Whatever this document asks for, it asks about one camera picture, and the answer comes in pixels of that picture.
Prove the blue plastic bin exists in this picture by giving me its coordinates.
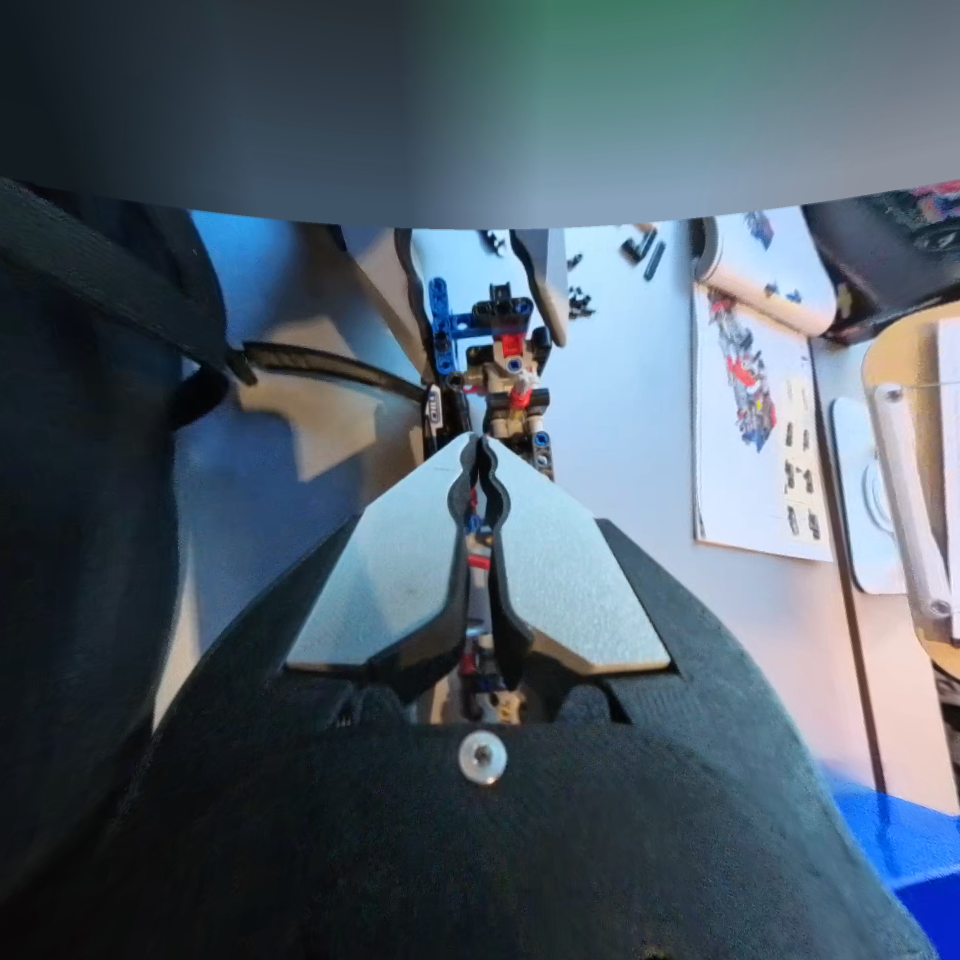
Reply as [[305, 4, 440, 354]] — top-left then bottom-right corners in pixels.
[[821, 765, 960, 960]]

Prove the wooden document board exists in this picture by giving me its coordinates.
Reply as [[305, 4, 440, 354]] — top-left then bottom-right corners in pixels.
[[858, 303, 960, 680]]

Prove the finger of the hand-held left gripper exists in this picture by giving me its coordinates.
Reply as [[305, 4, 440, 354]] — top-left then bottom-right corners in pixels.
[[508, 227, 570, 348], [341, 225, 460, 451]]

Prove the toy brick car model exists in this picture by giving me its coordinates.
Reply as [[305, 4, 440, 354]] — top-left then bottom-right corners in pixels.
[[423, 276, 560, 725]]

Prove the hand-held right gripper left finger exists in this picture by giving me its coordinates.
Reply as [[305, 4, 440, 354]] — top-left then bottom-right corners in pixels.
[[283, 431, 483, 676]]

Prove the white stand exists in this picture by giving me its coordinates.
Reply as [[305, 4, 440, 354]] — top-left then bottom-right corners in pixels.
[[828, 382, 957, 639]]

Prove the printed instruction sheet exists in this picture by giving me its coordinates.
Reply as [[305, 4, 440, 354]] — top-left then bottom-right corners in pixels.
[[937, 318, 960, 639]]

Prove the open instruction booklet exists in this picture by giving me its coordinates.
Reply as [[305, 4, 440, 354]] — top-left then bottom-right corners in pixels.
[[690, 210, 837, 564]]

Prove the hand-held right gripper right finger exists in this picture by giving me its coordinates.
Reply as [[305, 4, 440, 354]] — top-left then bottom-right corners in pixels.
[[481, 435, 674, 690]]

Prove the pile of loose toy bricks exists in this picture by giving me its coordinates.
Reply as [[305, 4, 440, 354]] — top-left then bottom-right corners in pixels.
[[480, 225, 669, 320]]

